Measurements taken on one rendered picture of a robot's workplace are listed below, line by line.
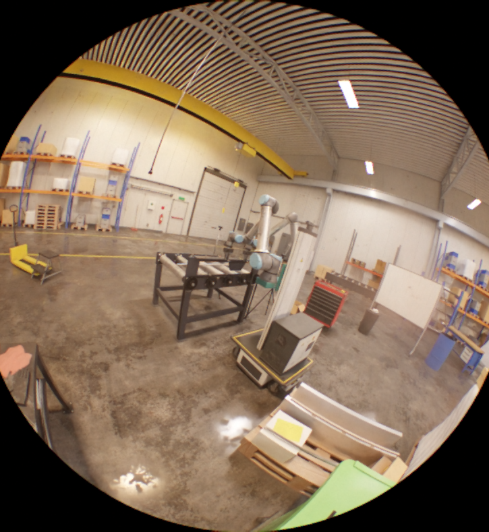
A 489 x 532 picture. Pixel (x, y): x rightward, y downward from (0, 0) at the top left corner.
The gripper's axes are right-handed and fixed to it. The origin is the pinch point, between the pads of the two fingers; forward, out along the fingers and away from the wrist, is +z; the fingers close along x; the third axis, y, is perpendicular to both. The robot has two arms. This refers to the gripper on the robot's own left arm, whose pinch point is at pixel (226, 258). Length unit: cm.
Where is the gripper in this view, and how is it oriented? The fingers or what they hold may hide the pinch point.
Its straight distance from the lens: 222.4
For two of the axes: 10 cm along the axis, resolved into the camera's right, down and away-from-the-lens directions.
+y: 7.0, 3.4, -6.2
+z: -2.7, 9.4, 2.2
